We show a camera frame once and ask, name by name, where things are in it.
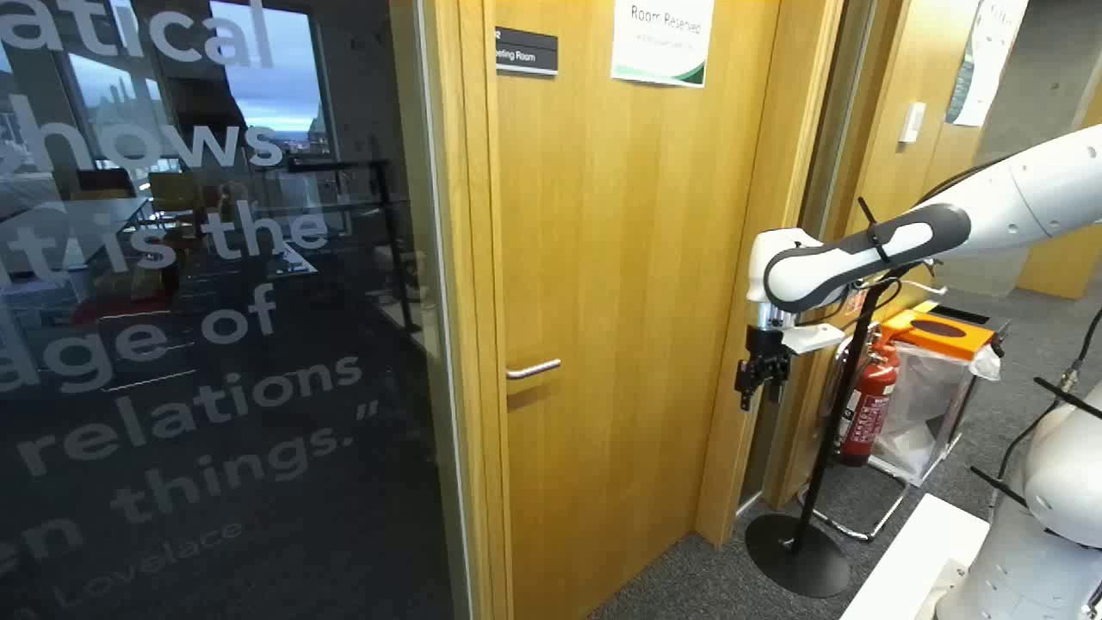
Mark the red fire extinguisher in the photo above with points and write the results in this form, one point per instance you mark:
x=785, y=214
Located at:
x=867, y=402

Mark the black door name plate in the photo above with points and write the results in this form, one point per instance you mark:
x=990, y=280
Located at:
x=525, y=52

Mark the orange bin lid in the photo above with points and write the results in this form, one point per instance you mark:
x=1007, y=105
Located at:
x=942, y=333

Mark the white green paper sign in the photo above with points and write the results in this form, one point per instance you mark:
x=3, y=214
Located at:
x=661, y=40

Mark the glass wall with white lettering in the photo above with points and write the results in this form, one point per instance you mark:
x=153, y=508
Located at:
x=228, y=346

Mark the light wooden door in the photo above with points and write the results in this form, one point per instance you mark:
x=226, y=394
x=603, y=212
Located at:
x=619, y=288

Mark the white wall switch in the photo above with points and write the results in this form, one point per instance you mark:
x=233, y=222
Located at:
x=912, y=123

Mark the clear plastic bin bag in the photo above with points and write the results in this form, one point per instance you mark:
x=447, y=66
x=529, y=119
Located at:
x=932, y=402

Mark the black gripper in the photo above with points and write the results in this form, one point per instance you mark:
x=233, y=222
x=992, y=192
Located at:
x=765, y=346

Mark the black stand with round base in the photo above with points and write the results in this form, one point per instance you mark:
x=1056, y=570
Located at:
x=796, y=556

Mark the white wall poster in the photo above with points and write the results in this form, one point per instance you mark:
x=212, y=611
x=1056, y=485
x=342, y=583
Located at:
x=987, y=57

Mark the white robot base platform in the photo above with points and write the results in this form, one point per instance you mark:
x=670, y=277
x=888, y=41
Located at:
x=906, y=563

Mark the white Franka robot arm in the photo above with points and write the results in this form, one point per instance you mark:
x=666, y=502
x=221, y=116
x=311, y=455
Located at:
x=1009, y=193

